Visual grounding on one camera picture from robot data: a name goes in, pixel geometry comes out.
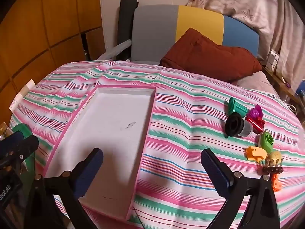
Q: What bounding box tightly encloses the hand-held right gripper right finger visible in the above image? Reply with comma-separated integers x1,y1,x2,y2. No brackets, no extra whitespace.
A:
201,148,280,229

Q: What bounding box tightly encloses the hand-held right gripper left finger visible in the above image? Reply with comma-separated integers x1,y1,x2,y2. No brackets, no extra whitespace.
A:
25,148,104,229

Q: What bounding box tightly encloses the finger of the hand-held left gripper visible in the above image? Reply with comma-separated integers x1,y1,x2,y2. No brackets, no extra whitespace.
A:
0,135,40,170
0,131,25,154

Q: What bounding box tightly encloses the pink rimmed white tray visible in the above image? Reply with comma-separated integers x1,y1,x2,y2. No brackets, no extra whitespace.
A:
43,85,157,221

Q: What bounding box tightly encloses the orange toy piece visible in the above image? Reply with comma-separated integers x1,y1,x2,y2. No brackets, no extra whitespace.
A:
245,146,267,164

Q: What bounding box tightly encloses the black filter cup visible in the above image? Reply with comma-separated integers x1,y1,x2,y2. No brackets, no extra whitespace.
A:
225,112,253,139

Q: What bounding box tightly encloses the brown toothed comb toy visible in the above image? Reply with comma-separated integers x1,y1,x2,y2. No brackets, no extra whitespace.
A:
263,159,284,174

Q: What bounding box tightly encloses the green white plug device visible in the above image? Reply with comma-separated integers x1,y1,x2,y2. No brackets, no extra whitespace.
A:
258,132,274,153

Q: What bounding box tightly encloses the green plastic object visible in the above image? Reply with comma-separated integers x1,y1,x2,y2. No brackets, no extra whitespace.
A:
12,123,36,180

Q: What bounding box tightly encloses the white mattress corner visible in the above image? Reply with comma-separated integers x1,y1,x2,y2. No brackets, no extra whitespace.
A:
10,79,36,112

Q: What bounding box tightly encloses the red metallic cylinder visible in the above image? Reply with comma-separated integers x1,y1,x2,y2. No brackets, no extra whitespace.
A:
245,116,264,134

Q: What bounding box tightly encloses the pale yellow egg toy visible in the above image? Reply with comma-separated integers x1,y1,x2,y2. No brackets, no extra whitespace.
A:
266,151,283,166

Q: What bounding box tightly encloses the small orange perforated piece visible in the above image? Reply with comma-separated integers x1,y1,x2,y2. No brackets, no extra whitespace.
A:
272,174,282,193

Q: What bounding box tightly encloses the pink green striped blanket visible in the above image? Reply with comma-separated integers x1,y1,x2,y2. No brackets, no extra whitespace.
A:
11,60,305,229

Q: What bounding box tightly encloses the green flanged cylinder toy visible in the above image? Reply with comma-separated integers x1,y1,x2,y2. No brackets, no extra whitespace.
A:
227,97,250,118

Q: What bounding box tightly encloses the purple grape toy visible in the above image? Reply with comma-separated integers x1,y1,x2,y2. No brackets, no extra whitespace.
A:
248,104,264,120

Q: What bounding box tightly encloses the pale pink pillow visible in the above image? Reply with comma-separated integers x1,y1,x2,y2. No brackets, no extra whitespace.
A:
232,71,279,99

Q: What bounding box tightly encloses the wooden side table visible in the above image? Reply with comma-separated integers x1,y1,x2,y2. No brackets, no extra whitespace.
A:
260,62,305,109

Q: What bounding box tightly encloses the blue round object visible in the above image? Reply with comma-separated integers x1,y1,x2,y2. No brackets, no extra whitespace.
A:
295,81,305,101

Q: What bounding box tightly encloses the brown pillow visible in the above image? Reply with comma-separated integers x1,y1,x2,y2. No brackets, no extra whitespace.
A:
160,28,262,83

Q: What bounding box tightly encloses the white carton box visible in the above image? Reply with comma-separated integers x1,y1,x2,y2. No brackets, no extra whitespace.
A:
267,49,281,72

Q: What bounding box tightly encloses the wooden wardrobe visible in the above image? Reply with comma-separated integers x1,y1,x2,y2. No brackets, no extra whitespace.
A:
0,0,103,129

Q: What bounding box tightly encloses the grey yellow blue headboard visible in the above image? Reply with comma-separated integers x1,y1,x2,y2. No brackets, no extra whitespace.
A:
130,5,260,65

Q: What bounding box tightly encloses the black rolled mat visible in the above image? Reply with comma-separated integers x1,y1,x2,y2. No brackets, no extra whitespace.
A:
117,0,139,60

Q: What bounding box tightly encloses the pale starfish print curtain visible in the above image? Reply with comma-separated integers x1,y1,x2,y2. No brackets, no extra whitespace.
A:
188,0,305,96

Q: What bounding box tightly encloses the white bed rail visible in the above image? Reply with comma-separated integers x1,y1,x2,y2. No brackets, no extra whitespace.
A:
98,39,132,60

